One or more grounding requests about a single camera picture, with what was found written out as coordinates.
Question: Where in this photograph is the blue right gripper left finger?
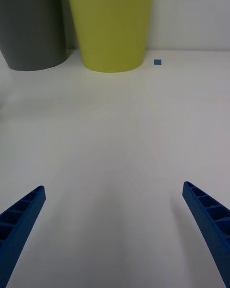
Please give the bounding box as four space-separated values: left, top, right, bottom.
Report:
0 185 46 288

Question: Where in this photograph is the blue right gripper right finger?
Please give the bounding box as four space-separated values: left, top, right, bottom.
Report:
182 180 230 288

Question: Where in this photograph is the grey plastic waste bin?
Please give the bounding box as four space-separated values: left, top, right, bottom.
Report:
0 0 70 72

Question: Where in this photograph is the yellow-green plastic waste bin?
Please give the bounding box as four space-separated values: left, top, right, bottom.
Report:
64 0 155 73

